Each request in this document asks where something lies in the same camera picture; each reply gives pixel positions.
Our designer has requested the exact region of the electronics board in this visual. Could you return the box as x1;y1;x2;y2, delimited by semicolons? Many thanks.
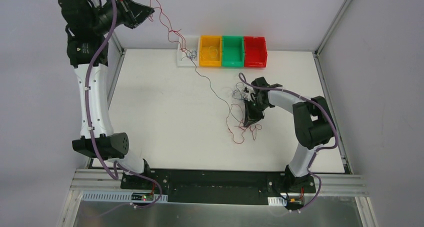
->
285;198;305;211
130;192;155;203

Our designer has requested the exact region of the right electronics board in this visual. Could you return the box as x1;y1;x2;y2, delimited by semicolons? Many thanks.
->
285;198;305;211

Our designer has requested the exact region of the red plastic bin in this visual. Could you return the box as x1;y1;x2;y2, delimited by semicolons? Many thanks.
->
243;36;268;68

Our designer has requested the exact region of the blue thin cable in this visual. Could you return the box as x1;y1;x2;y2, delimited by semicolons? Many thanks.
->
180;48;200;62

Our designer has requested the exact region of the white plastic bin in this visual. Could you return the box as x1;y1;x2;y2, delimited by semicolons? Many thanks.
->
176;35;200;67

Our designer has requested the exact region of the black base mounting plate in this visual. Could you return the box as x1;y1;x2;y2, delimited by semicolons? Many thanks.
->
120;168;316;205

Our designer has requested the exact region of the green plastic bin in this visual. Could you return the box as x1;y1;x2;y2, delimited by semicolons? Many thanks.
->
222;35;245;68

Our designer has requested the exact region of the left electronics board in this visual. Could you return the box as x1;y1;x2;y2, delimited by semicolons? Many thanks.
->
130;192;155;203

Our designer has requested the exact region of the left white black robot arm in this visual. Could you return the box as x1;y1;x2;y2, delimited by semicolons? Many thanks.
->
58;0;154;190

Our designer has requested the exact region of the red thin cable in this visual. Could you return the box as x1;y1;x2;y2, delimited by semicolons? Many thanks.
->
149;0;263;145

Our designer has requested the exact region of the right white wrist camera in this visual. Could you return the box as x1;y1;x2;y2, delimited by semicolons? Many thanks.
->
246;92;257;105

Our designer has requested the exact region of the clear thin cable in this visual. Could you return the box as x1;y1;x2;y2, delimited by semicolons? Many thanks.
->
202;45;221;61

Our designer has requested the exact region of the orange plastic bin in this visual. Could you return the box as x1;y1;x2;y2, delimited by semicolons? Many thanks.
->
199;35;222;68

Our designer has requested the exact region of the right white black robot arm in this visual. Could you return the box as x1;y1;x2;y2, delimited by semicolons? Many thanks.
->
241;77;339;193

